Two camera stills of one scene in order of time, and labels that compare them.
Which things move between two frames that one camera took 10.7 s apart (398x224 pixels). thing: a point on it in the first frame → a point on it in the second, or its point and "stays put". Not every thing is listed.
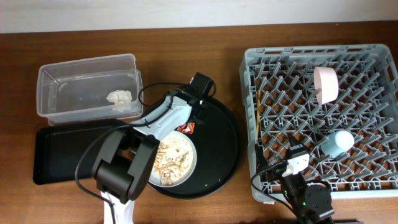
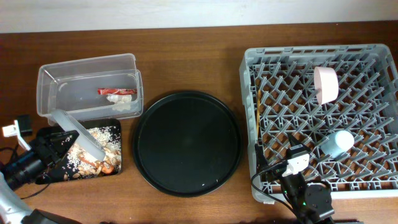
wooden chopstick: (258, 105) stays put
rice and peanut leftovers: (174, 158) → (83, 162)
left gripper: (203, 115) → (48, 153)
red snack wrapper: (187, 128) → (116, 91)
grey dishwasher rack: (340, 102) stays put
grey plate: (175, 161) → (83, 140)
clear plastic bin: (100, 88) stays put
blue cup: (335, 144) stays put
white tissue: (122, 99) stays put
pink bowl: (326, 83) stays put
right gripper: (262, 160) stays put
